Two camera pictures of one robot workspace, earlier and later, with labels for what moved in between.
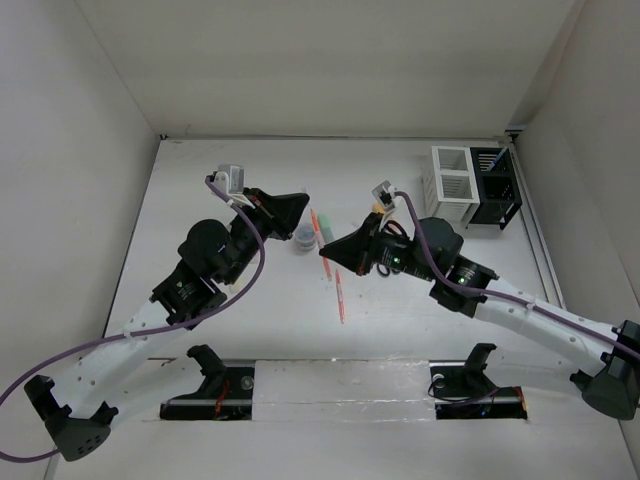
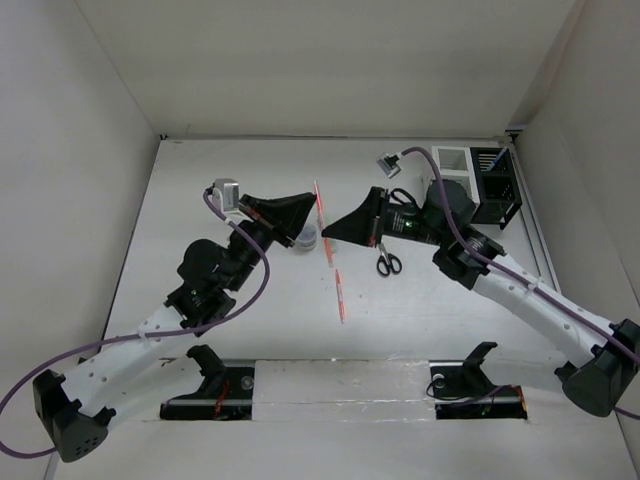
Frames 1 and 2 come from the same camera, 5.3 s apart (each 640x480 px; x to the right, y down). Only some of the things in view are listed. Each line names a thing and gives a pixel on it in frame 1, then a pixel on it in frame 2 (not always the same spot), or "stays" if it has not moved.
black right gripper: (354, 251) to (364, 225)
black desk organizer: (498, 191) stays
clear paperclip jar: (306, 238) stays
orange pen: (322, 244) to (322, 222)
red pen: (340, 295) stays
